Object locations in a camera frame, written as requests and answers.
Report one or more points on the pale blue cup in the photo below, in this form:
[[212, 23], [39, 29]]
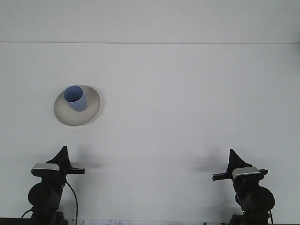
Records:
[[78, 104]]

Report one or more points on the pale round plate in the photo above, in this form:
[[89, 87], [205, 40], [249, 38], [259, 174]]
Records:
[[70, 118]]

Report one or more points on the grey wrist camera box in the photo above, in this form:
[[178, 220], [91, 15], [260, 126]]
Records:
[[44, 169], [246, 173]]

